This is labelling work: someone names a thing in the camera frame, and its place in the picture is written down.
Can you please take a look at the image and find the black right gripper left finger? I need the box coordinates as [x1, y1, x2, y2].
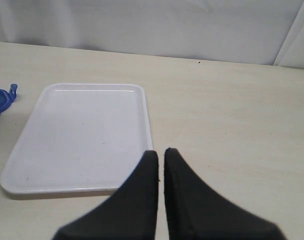
[53, 150, 159, 240]

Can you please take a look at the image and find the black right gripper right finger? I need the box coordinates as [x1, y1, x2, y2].
[164, 148, 286, 240]

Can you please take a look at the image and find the blue plastic container lid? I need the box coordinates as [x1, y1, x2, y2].
[0, 83, 17, 114]

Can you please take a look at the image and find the white plastic tray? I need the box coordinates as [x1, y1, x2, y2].
[0, 83, 153, 195]

